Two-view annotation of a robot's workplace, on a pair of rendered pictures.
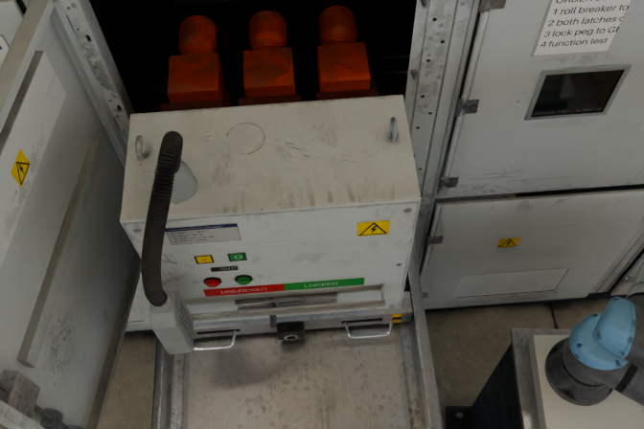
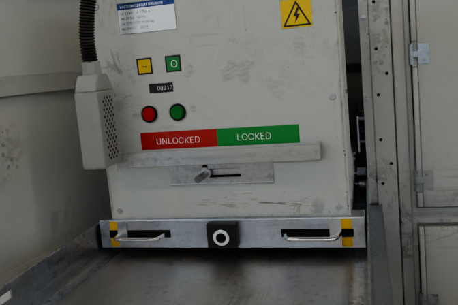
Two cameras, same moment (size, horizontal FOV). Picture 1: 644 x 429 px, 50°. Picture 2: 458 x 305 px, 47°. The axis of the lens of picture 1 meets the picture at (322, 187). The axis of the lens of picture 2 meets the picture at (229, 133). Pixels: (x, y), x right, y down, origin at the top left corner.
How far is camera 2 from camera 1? 1.23 m
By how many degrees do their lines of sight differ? 52
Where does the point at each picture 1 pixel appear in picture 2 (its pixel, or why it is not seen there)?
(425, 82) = (375, 30)
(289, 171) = not seen: outside the picture
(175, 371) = (90, 267)
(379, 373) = (317, 281)
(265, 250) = (198, 52)
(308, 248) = (236, 51)
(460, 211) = (448, 241)
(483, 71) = (423, 4)
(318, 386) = (238, 284)
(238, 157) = not seen: outside the picture
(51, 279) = (18, 75)
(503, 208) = not seen: outside the picture
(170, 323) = (91, 86)
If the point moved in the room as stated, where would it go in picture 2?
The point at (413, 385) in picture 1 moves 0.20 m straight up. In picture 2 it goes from (360, 288) to (353, 166)
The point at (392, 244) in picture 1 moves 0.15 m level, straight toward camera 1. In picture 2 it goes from (319, 49) to (289, 50)
